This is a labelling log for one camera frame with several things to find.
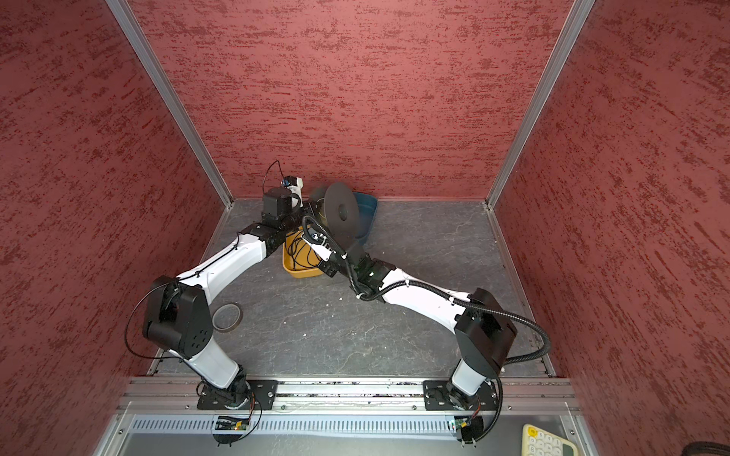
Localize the black cable spool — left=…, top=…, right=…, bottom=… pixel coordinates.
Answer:
left=309, top=182, right=359, bottom=241

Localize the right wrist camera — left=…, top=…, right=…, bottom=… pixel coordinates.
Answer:
left=302, top=233, right=338, bottom=262

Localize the perforated cable tray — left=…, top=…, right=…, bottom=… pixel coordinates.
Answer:
left=129, top=414, right=455, bottom=440

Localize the brown tape roll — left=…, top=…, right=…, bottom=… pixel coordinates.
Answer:
left=211, top=302, right=243, bottom=334

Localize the black corrugated conduit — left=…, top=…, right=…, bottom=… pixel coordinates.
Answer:
left=302, top=215, right=551, bottom=372

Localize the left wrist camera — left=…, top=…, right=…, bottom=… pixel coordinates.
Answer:
left=281, top=176, right=303, bottom=209

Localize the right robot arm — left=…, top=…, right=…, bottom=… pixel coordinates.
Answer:
left=312, top=242, right=519, bottom=410

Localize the yellow plastic bin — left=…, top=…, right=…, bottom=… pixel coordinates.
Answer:
left=282, top=230, right=323, bottom=279

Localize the black cable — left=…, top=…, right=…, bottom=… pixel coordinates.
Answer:
left=288, top=231, right=323, bottom=272

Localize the teal plastic bin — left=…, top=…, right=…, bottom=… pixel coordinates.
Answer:
left=354, top=192, right=378, bottom=245

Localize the yellow white calculator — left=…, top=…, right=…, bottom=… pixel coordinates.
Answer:
left=521, top=424, right=581, bottom=456

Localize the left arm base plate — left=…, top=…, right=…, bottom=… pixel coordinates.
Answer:
left=196, top=380, right=279, bottom=412

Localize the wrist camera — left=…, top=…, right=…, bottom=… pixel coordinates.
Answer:
left=281, top=176, right=303, bottom=209
left=302, top=233, right=338, bottom=262

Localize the aluminium front rail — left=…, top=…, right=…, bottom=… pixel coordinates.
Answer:
left=116, top=374, right=583, bottom=416

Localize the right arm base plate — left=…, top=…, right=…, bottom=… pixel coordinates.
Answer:
left=422, top=380, right=499, bottom=412

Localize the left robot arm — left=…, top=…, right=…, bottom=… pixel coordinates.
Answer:
left=142, top=178, right=304, bottom=410

